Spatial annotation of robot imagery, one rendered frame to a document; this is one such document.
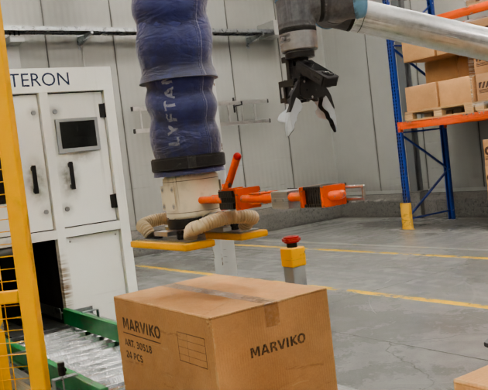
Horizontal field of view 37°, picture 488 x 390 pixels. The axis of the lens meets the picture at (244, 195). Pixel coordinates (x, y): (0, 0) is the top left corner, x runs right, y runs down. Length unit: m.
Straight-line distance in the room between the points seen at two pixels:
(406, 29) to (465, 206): 10.12
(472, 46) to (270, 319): 0.90
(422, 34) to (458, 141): 10.20
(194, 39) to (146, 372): 1.02
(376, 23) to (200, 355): 0.98
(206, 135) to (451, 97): 8.53
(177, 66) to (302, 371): 0.93
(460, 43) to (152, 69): 0.86
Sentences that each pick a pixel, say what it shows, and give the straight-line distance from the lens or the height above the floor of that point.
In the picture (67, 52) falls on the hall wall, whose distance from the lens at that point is 11.40.
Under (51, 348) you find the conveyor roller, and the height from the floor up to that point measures 0.55.
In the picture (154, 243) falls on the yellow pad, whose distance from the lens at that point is 2.16.
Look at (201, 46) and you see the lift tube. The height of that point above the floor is 1.69.
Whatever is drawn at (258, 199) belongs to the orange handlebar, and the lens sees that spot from 1.89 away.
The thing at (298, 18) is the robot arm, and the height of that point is 1.66.
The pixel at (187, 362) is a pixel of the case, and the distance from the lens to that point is 2.05.
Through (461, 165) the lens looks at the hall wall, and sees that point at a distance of 12.15.
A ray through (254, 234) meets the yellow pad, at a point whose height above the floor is 1.12.
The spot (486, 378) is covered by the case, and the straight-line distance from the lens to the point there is 1.29.
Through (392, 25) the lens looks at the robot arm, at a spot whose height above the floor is 1.64.
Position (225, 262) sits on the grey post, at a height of 0.62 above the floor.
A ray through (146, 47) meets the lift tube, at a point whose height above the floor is 1.70.
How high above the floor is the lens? 1.35
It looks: 3 degrees down
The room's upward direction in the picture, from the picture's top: 7 degrees counter-clockwise
